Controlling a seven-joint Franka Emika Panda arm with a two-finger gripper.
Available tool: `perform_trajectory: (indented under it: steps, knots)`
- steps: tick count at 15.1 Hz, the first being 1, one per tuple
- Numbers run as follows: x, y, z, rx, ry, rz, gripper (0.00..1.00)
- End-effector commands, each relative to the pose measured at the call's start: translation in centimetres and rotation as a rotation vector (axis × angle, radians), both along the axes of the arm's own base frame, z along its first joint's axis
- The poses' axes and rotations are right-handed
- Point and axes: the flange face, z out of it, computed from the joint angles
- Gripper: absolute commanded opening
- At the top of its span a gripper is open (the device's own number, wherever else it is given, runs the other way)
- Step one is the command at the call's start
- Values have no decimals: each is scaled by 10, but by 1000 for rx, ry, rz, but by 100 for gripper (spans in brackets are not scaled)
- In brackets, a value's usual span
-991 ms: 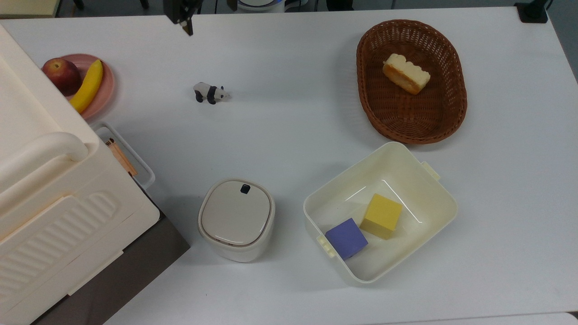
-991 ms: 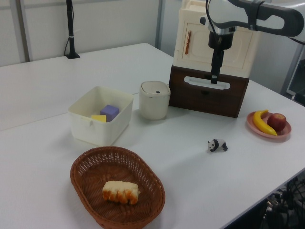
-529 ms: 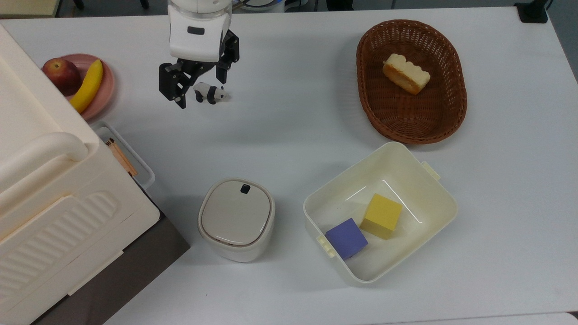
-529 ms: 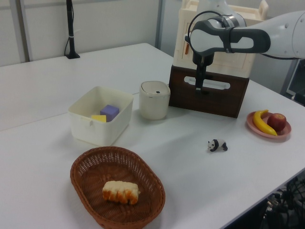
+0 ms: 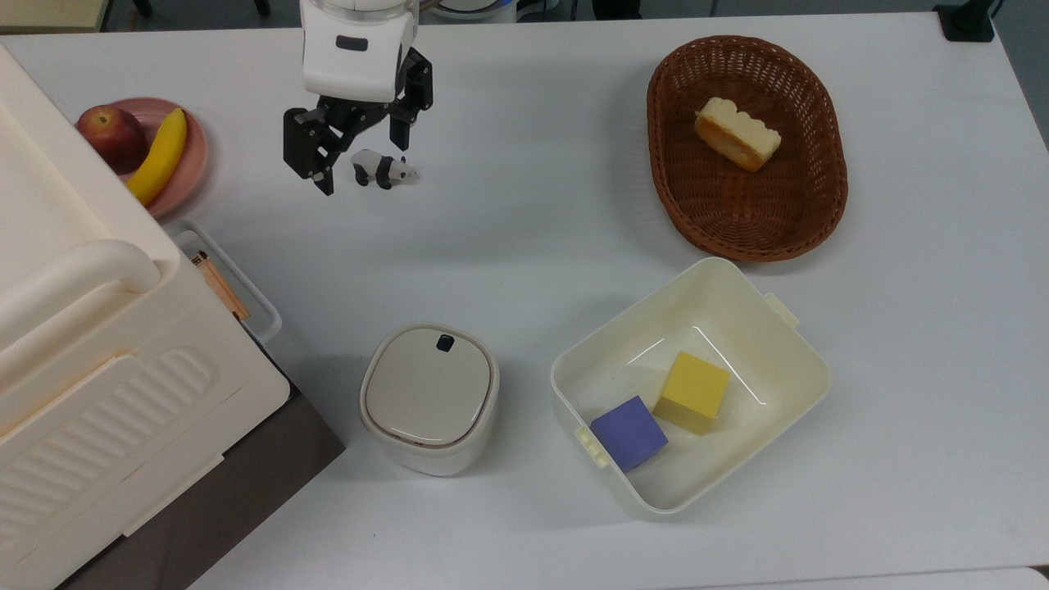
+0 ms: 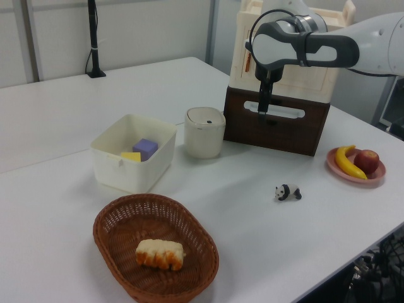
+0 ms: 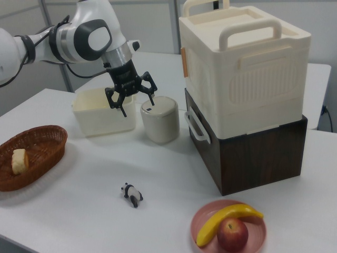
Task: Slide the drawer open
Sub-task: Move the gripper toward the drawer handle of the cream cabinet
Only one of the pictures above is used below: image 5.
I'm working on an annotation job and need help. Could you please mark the purple cube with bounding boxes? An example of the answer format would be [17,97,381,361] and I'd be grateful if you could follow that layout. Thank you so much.
[590,396,670,473]

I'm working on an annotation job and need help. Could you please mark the yellow banana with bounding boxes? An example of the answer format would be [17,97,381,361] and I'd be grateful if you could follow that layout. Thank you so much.
[125,108,188,207]

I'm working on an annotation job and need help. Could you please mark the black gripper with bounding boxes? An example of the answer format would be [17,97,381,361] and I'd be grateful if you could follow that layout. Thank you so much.
[283,48,434,196]

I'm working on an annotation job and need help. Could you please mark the red apple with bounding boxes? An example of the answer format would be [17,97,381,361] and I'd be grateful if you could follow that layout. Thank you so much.
[75,105,150,175]

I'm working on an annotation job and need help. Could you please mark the yellow bread slice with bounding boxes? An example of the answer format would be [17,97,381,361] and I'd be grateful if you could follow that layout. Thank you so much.
[694,97,783,173]

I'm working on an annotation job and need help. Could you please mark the cream plastic open bin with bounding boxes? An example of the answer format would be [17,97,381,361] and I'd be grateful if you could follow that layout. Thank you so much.
[550,256,833,520]

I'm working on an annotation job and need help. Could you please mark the small cream trash bin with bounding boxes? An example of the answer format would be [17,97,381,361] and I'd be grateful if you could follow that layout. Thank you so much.
[358,324,501,478]

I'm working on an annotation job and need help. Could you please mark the black stand base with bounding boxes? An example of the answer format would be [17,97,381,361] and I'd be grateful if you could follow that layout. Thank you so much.
[934,0,1002,43]

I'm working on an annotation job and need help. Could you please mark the yellow cube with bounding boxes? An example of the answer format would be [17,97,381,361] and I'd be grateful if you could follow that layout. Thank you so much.
[652,351,732,436]

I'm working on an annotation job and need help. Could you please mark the dark wooden drawer white handle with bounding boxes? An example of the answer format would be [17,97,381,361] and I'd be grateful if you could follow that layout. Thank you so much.
[164,220,284,345]

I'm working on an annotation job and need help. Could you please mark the dark wooden drawer casing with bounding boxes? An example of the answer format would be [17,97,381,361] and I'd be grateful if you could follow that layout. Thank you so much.
[57,328,347,590]

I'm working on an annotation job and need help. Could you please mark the brown wicker basket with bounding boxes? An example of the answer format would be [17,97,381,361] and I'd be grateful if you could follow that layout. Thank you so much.
[646,34,849,263]

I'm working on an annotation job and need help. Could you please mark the pink plate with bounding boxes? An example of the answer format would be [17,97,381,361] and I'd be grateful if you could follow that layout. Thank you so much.
[75,98,211,220]

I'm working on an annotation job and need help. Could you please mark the panda figurine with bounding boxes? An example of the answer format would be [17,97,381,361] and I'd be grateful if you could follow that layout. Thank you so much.
[351,148,419,191]

